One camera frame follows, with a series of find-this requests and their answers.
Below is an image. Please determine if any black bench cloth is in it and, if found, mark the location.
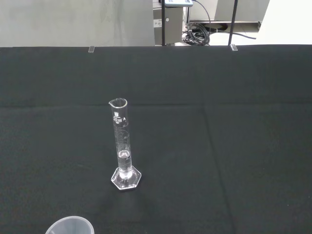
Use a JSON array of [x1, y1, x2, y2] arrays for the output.
[[0, 44, 312, 234]]

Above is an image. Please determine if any grey cabinet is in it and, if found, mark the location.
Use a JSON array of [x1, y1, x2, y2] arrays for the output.
[[153, 6, 184, 46]]

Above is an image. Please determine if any black stand pole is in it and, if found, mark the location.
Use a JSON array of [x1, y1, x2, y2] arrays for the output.
[[160, 0, 170, 46], [228, 0, 239, 46]]

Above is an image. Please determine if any grey device with screen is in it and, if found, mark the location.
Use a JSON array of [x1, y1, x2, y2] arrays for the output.
[[165, 0, 195, 7]]

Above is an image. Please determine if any clear plastic funnel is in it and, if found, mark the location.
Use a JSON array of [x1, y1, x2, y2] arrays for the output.
[[45, 215, 94, 234]]

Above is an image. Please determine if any black cable bundle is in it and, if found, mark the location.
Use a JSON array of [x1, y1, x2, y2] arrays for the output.
[[182, 22, 258, 46]]

